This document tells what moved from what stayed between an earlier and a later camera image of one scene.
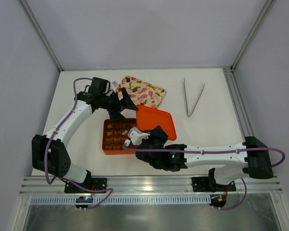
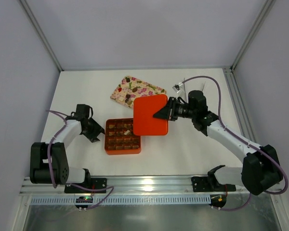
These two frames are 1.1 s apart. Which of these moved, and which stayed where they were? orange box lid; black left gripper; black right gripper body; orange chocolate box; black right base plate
Moved: black right gripper body; black left gripper; orange box lid
Stayed: orange chocolate box; black right base plate
